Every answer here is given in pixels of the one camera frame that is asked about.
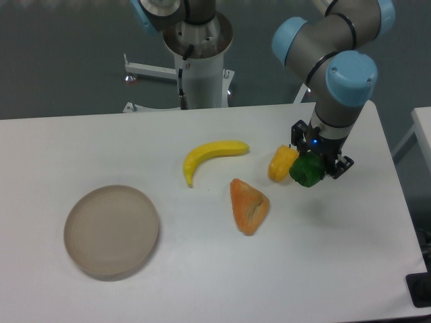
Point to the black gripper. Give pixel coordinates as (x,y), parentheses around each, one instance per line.
(325,141)

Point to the green toy pepper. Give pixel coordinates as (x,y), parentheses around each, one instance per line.
(307,169)

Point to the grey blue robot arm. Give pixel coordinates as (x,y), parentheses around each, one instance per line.
(323,55)

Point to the yellow toy pepper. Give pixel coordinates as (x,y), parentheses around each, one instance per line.
(281,162)

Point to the orange toy bread wedge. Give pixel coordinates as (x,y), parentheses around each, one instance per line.
(249,206)

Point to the yellow toy banana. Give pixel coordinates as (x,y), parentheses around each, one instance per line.
(211,150)

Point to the white side table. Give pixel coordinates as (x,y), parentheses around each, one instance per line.
(418,133)

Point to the black box at table edge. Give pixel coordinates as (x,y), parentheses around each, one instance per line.
(419,289)

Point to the beige round plate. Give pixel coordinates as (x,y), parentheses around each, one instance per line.
(111,232)

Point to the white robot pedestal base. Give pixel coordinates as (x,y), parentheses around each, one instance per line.
(198,50)

